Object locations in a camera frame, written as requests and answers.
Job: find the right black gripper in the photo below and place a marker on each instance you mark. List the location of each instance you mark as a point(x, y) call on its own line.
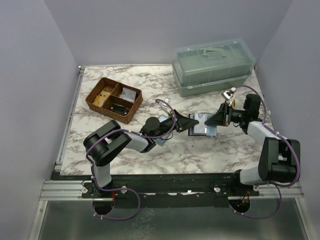
point(221, 118)

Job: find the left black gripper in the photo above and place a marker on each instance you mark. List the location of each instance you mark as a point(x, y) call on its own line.
point(182, 123)

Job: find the black leather card holder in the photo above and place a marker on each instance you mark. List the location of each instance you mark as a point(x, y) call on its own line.
point(201, 129)

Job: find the white VIP card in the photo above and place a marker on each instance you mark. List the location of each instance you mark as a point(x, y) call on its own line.
point(128, 95)

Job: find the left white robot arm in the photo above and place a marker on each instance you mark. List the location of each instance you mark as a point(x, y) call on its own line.
point(104, 145)

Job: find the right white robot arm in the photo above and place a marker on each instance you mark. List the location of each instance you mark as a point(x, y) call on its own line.
point(279, 160)

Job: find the gold cards in basket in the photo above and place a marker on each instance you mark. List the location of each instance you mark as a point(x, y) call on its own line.
point(100, 99)

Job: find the green plastic storage box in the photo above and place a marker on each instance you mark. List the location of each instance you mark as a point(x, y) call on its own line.
point(212, 66)

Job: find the black item in basket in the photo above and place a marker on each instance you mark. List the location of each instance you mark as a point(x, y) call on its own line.
point(119, 109)

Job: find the brown woven divided basket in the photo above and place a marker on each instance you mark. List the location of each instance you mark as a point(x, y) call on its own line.
point(115, 89)

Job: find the yellow handled pliers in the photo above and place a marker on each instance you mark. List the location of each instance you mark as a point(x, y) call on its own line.
point(233, 103)

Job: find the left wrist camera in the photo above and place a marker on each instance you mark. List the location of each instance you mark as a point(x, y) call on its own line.
point(165, 105)

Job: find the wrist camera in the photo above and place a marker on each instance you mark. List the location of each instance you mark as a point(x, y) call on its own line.
point(165, 105)
point(229, 95)

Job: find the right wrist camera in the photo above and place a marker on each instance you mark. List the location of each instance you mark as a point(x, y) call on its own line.
point(229, 95)

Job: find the black metal base rail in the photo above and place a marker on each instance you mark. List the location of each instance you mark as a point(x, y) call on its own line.
point(154, 190)

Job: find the aluminium frame rail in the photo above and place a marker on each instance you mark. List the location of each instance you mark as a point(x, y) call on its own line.
point(62, 148)

